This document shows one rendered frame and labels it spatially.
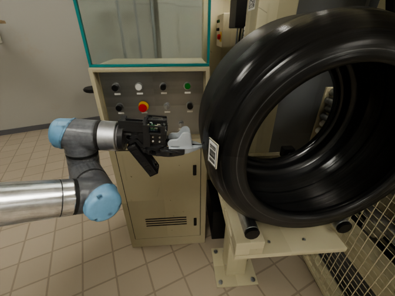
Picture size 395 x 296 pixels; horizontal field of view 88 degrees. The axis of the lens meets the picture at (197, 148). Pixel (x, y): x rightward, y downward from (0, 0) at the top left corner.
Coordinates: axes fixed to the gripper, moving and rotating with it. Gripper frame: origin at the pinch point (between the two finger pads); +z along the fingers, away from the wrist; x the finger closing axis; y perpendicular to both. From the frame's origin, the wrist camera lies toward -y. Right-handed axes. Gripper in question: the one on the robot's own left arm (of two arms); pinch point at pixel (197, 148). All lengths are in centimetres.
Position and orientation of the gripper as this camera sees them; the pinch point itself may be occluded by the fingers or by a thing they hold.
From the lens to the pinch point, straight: 55.0
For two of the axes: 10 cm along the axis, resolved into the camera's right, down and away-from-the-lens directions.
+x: -0.8, -5.0, 8.6
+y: 1.1, -8.7, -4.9
